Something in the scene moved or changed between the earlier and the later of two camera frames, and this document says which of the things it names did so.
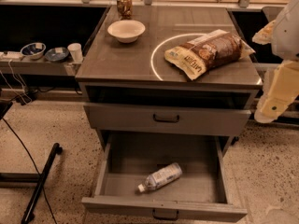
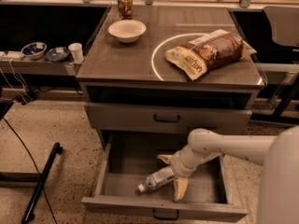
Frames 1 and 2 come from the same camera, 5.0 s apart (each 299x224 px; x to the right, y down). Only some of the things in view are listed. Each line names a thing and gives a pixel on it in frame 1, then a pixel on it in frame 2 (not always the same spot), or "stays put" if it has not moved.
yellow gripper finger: (263, 36) -> (180, 185)
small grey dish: (57, 53) stays put
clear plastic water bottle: (162, 177) stays put
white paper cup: (76, 50) stays put
